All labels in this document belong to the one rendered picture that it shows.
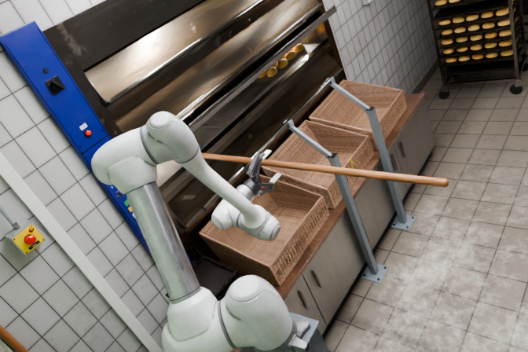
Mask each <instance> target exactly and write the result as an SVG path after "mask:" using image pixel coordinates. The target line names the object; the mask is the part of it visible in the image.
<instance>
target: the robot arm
mask: <svg viewBox="0 0 528 352"><path fill-rule="evenodd" d="M271 152H272V151H271V150H266V151H265V152H264V153H261V155H254V157H253V159H252V161H251V165H250V167H249V169H248V170H247V172H246V174H248V175H249V176H250V177H249V179H248V180H247V181H245V182H244V183H243V185H239V186H238V187H237V188H236V189H234V188H233V187H232V186H231V185H230V184H229V183H228V182H227V181H226V180H224V179H223V178H222V177H221V176H219V175H218V174H217V173H216V172H215V171H214V170H212V169H211V168H210V167H209V166H208V165H207V163H206V162H205V160H204V158H203V156H202V153H201V151H200V147H199V145H198V143H197V141H196V139H195V137H194V135H193V133H192V131H191V130H190V129H189V128H188V127H187V126H186V125H185V123H184V122H182V121H181V120H180V119H179V118H178V117H177V116H175V115H173V114H171V113H169V112H157V113H155V114H154V115H152V116H151V117H150V119H149V120H148V122H147V123H146V125H144V126H142V127H140V128H137V129H135V130H130V131H128V132H126V133H125V134H121V135H119V136H118V137H115V138H113V139H112V140H110V141H108V142H107V143H105V144H104V145H102V146H101V147H100V148H99V149H98V150H97V151H96V152H95V154H94V155H93V158H92V161H91V166H92V169H93V172H94V174H95V176H96V177H97V179H98V180H100V181H101V182H102V183H104V184H106V185H114V186H115V187H116V188H117V189H118V190H119V191H120V192H121V193H122V194H126V196H127V199H128V201H129V204H130V206H131V209H132V211H133V213H134V216H135V218H136V220H137V223H138V225H139V227H140V230H141V232H142V235H143V237H144V239H145V241H146V243H147V245H148V249H149V250H150V252H151V255H152V257H153V260H154V262H155V264H156V267H157V269H158V271H159V275H160V276H161V279H162V281H163V284H164V286H165V288H166V290H167V293H168V295H169V297H170V300H171V302H170V303H169V306H168V308H167V320H168V322H167V323H166V324H165V325H164V327H163V331H162V339H161V343H162V348H163V352H230V351H232V350H235V349H236V348H239V347H243V350H242V352H296V351H298V352H308V350H309V347H310V346H309V344H308V343H306V342H305V341H303V340H302V338H303V336H304V335H305V333H306V332H307V331H308V330H309V329H310V323H309V321H306V320H298V319H295V318H293V317H291V316H290V314H289V312H288V308H287V307H286V305H285V303H284V301H283V299H282V298H281V296H280V295H279V293H278V292H277V290H276V289H275V288H274V287H273V286H272V285H271V284H270V283H269V282H268V281H266V280H264V279H263V278H261V277H258V276H255V275H247V276H244V277H241V278H239V279H237V280H235V281H234V282H233V283H232V284H231V285H230V287H229V289H228V291H227V292H226V294H225V297H224V298H223V299H221V300H219V301H218V300H217V299H216V298H215V297H214V296H213V294H212V293H211V291H210V290H208V289H206V288H203V287H200V284H199V282H198V280H197V278H196V274H195V273H194V271H193V268H192V266H191V263H190V261H189V258H188V256H187V254H186V252H185V249H184V247H183V245H182V242H181V240H180V237H179V235H178V232H177V230H176V229H175V226H174V223H173V221H172V219H171V216H170V214H169V211H168V210H167V206H166V204H165V202H164V200H163V197H162V195H161V193H160V190H159V188H158V185H157V184H156V181H157V176H158V175H157V166H156V165H158V164H161V163H164V162H167V161H171V160H174V161H175V162H176V163H178V164H180V165H181V166H183V167H184V168H185V169H186V170H187V171H189V172H190V173H191V174H193V175H194V176H195V177H196V178H197V179H199V180H200V181H201V182H202V183H204V184H205V185H206V186H207V187H208V188H209V189H211V190H212V191H214V192H215V193H217V194H218V195H219V196H220V197H221V198H223V200H222V201H221V202H220V204H219V205H218V206H217V207H216V208H215V209H214V212H213V214H212V216H211V219H212V222H213V223H214V225H215V226H217V227H218V228H219V229H221V230H224V229H228V228H230V227H231V226H236V227H239V228H241V229H242V230H243V231H244V232H246V233H248V234H250V235H252V236H253V237H256V238H258V239H260V240H273V239H275V238H276V237H277V235H278V233H279V232H280V229H281V227H280V223H279V222H278V221H277V219H276V218H275V217H273V216H272V215H271V214H270V213H269V212H268V211H266V210H265V209H263V208H262V207H261V206H259V205H253V204H252V203H251V201H252V200H253V199H254V198H255V195H256V194H257V195H258V196H262V195H263V194H264V193H268V192H271V191H273V190H274V189H275V188H274V184H275V183H276V182H277V179H278V178H279V177H280V176H281V175H282V174H281V173H276V174H275V175H274V176H273V177H272V179H271V180H270V181H269V183H262V180H261V178H260V176H259V170H260V166H261V162H262V160H264V159H265V158H266V157H267V156H268V155H269V154H270V153H271ZM255 174H257V175H255ZM261 186H269V188H267V189H263V190H260V189H261Z"/></svg>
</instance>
